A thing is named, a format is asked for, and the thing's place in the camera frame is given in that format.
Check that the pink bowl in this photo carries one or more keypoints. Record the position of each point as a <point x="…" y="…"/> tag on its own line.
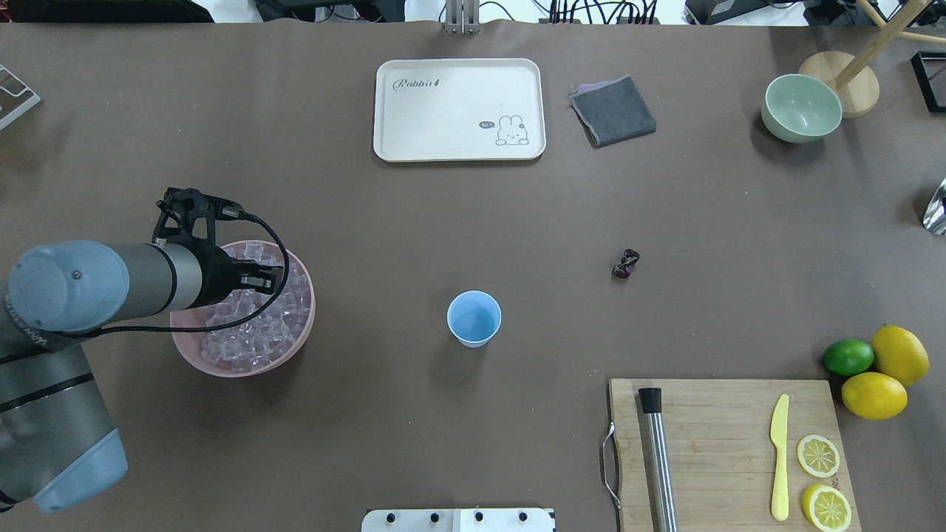
<point x="188" y="343"/>

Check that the clear ice cubes pile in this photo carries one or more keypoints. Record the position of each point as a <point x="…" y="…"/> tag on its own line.
<point x="255" y="345"/>

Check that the yellow plastic knife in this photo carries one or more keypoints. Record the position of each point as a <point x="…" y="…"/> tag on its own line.
<point x="779" y="502"/>

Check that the cream rabbit tray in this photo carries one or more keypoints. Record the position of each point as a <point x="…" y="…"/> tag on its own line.
<point x="458" y="109"/>

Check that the steel muddler black tip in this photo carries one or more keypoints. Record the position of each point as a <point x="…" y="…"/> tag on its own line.
<point x="660" y="475"/>

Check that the wooden cutting board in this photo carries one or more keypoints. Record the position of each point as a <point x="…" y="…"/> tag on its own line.
<point x="720" y="454"/>

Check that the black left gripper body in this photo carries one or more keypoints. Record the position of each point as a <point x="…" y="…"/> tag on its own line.
<point x="216" y="278"/>

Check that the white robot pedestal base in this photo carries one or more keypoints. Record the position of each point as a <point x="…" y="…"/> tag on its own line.
<point x="460" y="519"/>

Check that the lemon half slice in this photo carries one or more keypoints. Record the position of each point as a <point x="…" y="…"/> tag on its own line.
<point x="826" y="508"/>
<point x="818" y="456"/>

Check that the wooden cup tree stand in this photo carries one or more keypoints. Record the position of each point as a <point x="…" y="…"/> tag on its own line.
<point x="850" y="77"/>

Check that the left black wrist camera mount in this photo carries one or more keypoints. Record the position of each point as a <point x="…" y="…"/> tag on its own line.
<point x="189" y="217"/>

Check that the yellow lemon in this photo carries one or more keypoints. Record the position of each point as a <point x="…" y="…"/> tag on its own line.
<point x="874" y="396"/>
<point x="899" y="354"/>

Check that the grey folded cloth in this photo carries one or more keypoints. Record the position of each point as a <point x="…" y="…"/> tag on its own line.
<point x="612" y="111"/>

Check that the dark cherries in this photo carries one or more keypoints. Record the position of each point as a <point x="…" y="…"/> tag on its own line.
<point x="626" y="264"/>

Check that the steel ice scoop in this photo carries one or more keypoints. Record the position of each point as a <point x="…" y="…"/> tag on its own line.
<point x="934" y="219"/>

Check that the green lime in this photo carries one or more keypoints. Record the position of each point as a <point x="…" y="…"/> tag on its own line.
<point x="848" y="357"/>

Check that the mint green bowl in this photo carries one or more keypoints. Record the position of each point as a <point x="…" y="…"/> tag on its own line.
<point x="800" y="109"/>

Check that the light blue cup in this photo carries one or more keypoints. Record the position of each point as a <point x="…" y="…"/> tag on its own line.
<point x="474" y="318"/>

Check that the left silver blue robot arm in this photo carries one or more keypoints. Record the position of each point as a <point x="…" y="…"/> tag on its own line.
<point x="60" y="447"/>

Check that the white cup rack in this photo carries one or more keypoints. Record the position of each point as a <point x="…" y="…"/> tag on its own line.
<point x="17" y="98"/>

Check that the aluminium frame post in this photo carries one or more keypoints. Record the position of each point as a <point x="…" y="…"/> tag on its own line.
<point x="462" y="17"/>

